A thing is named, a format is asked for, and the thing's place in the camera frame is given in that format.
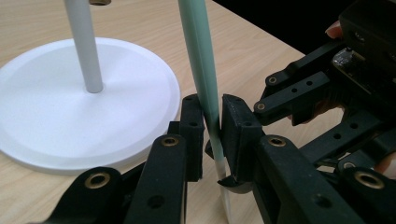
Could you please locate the white utensil rack stand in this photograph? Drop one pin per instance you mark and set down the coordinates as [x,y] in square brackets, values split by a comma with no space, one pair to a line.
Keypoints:
[77,118]

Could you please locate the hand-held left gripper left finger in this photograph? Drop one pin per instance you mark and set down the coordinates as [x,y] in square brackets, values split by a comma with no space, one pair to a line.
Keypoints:
[193,140]

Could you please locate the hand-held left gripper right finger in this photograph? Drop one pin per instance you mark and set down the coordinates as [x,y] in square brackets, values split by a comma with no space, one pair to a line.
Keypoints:
[241,140]

